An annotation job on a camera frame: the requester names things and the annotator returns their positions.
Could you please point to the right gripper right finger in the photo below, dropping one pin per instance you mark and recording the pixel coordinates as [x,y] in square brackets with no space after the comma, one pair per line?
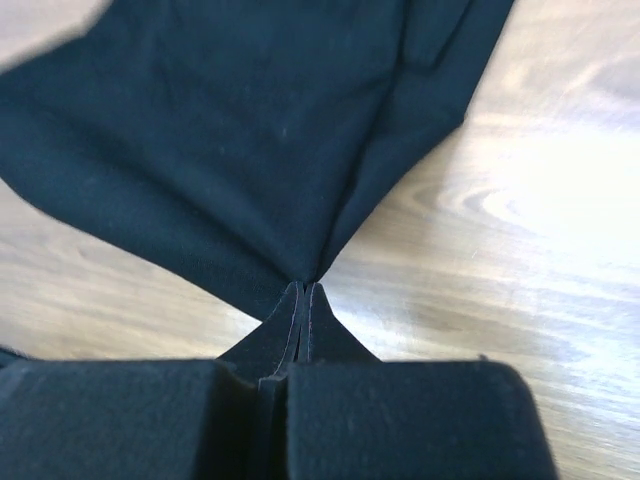
[353,416]

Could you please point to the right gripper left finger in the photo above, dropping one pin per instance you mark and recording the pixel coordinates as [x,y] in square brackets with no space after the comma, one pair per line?
[144,419]

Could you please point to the black floral t-shirt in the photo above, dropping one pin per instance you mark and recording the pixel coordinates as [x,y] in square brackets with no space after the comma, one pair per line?
[241,144]

